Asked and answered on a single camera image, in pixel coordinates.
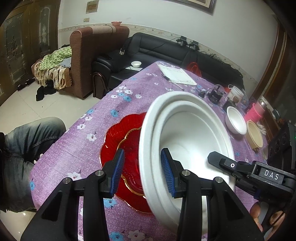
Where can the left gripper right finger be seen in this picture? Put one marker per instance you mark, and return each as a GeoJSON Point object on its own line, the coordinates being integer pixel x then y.
{"type": "Point", "coordinates": [186, 185]}

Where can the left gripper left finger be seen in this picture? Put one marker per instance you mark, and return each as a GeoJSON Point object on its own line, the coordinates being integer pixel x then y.
{"type": "Point", "coordinates": [99, 185]}

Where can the small red scalloped plate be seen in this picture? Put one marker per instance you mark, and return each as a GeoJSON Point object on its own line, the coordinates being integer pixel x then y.
{"type": "Point", "coordinates": [131, 173]}

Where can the large white foam plate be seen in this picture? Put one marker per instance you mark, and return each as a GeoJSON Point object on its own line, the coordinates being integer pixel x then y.
{"type": "Point", "coordinates": [191, 130]}

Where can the large red plate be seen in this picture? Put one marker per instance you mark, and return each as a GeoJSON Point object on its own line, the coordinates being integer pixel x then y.
{"type": "Point", "coordinates": [114, 135]}

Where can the person's right hand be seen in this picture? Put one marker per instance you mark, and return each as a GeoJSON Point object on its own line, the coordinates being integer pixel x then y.
{"type": "Point", "coordinates": [275, 220]}

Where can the beige plastic bowl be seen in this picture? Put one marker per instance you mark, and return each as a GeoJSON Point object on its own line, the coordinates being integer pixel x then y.
{"type": "Point", "coordinates": [253, 135]}

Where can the white gloves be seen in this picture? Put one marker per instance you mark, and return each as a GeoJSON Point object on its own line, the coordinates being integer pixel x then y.
{"type": "Point", "coordinates": [262, 129]}

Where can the white foam bowl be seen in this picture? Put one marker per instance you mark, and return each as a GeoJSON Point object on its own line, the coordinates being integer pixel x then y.
{"type": "Point", "coordinates": [235, 121]}

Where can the pink knitted bottle sleeve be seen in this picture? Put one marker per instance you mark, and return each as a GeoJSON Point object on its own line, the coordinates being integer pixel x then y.
{"type": "Point", "coordinates": [256, 112]}

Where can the blue jeans leg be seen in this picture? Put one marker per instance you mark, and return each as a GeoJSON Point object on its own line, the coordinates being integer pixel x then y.
{"type": "Point", "coordinates": [19, 149]}

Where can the black power adapter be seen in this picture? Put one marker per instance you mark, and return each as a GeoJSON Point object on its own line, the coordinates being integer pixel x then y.
{"type": "Point", "coordinates": [201, 94]}

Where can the black round device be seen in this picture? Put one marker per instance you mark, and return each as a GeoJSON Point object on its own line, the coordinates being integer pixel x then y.
{"type": "Point", "coordinates": [215, 95]}

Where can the white plastic tub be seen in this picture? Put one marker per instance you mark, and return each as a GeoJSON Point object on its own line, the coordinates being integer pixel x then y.
{"type": "Point", "coordinates": [235, 94]}

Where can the white notepad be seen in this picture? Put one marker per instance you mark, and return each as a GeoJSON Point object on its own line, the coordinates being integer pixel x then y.
{"type": "Point", "coordinates": [179, 76]}

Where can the black marker pen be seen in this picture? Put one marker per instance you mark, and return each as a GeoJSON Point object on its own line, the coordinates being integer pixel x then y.
{"type": "Point", "coordinates": [171, 81]}

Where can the red plastic bag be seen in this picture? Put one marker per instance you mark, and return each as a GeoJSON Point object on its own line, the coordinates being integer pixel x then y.
{"type": "Point", "coordinates": [194, 68]}

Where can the small white bowl on sofa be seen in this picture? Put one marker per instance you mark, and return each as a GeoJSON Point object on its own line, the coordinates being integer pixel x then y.
{"type": "Point", "coordinates": [136, 64]}

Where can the green patterned blanket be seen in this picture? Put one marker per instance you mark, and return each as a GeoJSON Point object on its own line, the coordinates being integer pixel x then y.
{"type": "Point", "coordinates": [54, 59]}

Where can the black leather sofa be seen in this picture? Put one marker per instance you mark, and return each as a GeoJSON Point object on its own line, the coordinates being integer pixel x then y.
{"type": "Point", "coordinates": [110, 69]}

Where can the brown armchair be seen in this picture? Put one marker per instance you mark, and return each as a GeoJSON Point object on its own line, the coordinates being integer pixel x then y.
{"type": "Point", "coordinates": [86, 44]}

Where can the dark wooden cabinet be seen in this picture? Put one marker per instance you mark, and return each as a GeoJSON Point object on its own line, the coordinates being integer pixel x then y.
{"type": "Point", "coordinates": [28, 33]}

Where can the framed painting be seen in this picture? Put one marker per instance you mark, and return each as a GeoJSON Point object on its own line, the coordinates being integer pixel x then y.
{"type": "Point", "coordinates": [204, 5]}

